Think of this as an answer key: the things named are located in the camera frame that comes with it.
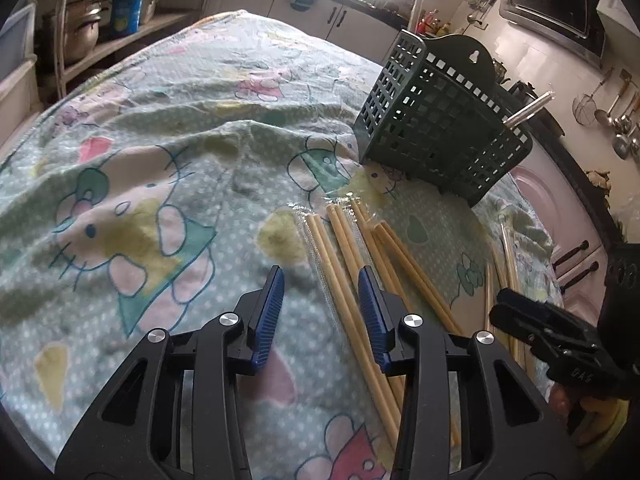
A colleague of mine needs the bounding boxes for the mesh strainer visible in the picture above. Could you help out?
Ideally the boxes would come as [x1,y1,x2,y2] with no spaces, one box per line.
[571,66,615,126]

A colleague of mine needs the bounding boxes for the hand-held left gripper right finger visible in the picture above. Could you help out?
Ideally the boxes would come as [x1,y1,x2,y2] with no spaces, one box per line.
[357,266,586,480]

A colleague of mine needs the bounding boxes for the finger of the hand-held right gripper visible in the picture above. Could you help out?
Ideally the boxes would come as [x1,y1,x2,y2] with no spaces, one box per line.
[489,287,631,400]

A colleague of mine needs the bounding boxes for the stack of steel pots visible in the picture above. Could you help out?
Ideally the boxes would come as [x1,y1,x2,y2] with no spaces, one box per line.
[62,0,113,61]

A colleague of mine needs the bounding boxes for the wooden shelf unit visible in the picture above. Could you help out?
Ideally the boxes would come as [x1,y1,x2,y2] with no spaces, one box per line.
[35,0,218,98]

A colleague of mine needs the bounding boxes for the translucent storage box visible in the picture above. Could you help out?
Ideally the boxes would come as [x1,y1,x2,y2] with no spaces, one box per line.
[0,2,38,83]

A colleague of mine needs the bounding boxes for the white base cabinet run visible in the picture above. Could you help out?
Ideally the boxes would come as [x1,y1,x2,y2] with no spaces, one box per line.
[510,160,618,321]
[200,0,407,47]

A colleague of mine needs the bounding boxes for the dried mushrooms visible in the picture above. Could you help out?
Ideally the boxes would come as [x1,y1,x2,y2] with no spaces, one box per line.
[587,170,614,194]

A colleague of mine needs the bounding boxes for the blue canister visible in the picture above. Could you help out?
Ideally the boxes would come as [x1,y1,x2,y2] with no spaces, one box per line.
[111,0,145,36]

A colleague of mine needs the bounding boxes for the wooden handled steel ladle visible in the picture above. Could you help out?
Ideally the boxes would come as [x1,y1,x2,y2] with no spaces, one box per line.
[612,110,640,161]

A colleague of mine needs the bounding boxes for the straight metal tube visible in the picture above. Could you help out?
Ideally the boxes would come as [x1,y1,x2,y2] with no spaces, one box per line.
[409,0,432,36]
[504,91,556,127]

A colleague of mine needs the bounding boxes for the green plastic utensil basket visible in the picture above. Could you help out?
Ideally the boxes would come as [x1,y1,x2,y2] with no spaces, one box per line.
[352,29,533,207]

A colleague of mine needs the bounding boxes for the cartoon cat printed blanket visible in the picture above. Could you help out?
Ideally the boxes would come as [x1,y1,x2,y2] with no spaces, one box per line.
[0,9,556,480]

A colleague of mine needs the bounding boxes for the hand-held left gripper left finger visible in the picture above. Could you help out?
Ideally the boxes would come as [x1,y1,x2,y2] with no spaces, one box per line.
[54,264,286,480]

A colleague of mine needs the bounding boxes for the group of condiment bottles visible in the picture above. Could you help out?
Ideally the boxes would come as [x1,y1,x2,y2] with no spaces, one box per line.
[419,9,453,36]

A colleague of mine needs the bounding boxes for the person's right hand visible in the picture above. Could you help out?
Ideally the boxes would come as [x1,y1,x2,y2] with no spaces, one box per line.
[549,385,623,438]

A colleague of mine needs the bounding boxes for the hanging kitchen tools rack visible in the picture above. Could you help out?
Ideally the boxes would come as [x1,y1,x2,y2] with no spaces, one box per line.
[467,0,499,30]

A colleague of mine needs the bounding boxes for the curved metal tube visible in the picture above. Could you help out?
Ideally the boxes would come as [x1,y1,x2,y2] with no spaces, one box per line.
[52,0,81,103]

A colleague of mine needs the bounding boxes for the white upper cabinet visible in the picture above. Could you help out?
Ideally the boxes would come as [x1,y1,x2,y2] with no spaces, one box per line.
[597,0,640,53]

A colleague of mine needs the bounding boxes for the lidded steel pot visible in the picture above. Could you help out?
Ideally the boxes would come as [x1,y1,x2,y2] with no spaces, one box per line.
[140,0,168,23]

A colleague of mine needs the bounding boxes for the dark steel kettle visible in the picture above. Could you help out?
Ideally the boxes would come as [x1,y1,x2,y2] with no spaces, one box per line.
[507,80,540,107]

